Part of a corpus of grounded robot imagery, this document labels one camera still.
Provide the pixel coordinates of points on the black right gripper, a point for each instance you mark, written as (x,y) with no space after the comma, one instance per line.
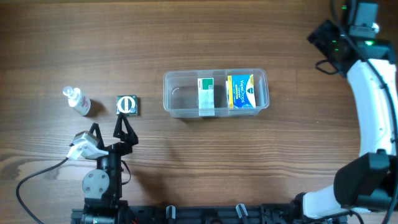
(319,34)

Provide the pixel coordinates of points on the green Zam-Buk tin box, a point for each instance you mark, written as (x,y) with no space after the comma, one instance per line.
(127,104)

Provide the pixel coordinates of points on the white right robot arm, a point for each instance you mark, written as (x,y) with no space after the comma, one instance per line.
(369,183)

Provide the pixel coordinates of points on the white calamine lotion bottle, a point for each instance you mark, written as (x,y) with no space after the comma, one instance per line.
(77,100)

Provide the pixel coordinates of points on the clear plastic container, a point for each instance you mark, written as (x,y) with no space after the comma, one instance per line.
(181,92)

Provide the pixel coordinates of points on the white Panadol box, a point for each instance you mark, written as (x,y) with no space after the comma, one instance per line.
(206,99)

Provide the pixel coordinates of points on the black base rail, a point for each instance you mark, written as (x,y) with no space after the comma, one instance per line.
(264,214)

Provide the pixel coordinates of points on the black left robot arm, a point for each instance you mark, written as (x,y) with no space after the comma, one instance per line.
(103,186)

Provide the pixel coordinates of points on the blue VapoDrops box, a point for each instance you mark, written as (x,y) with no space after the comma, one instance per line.
(240,91)

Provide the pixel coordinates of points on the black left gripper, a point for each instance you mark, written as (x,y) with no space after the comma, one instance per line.
(114,147)

